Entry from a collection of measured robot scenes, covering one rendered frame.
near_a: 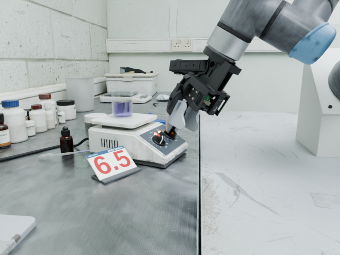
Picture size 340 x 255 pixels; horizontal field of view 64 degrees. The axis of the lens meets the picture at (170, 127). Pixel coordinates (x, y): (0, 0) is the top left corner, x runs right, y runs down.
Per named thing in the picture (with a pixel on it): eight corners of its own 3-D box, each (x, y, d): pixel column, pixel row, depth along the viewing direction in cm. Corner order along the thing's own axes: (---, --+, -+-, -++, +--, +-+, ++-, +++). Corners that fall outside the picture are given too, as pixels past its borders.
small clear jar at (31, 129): (20, 135, 83) (18, 121, 82) (34, 133, 86) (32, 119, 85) (24, 137, 80) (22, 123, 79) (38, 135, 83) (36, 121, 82)
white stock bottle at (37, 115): (49, 131, 88) (47, 104, 86) (34, 134, 85) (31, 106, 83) (43, 128, 91) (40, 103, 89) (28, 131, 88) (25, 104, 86)
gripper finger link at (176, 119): (168, 144, 59) (190, 110, 56) (156, 128, 63) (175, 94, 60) (178, 145, 62) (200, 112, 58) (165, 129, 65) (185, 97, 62)
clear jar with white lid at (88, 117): (113, 143, 75) (112, 114, 73) (94, 148, 71) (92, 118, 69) (99, 139, 79) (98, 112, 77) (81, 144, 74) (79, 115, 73)
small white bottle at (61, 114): (64, 122, 101) (62, 105, 100) (66, 123, 100) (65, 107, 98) (57, 123, 100) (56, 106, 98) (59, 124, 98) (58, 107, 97)
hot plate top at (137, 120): (159, 118, 69) (159, 115, 68) (133, 128, 58) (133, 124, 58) (119, 114, 74) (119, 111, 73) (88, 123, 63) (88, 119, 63)
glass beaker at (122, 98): (119, 121, 63) (118, 86, 61) (107, 118, 67) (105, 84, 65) (140, 118, 67) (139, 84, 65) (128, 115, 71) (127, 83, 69)
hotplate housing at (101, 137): (188, 152, 68) (188, 120, 66) (165, 170, 56) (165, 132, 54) (114, 141, 77) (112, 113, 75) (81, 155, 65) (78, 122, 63)
